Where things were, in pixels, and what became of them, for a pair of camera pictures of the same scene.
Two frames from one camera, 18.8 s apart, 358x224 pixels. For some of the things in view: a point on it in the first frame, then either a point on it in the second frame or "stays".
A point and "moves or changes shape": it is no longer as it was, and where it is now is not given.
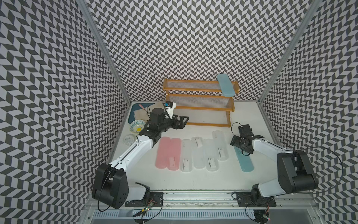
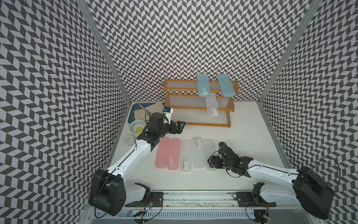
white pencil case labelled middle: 210,149 stays
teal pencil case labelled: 245,162 moves or changes shape
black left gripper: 181,124 to 179,129
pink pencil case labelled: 175,154 stays
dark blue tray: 133,107 stays
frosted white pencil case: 220,145 to 212,104
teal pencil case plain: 226,86 stays
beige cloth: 145,115 stays
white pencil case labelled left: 186,156 stays
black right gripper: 237,139 to 216,158
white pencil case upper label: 198,152 stays
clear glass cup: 128,139 stays
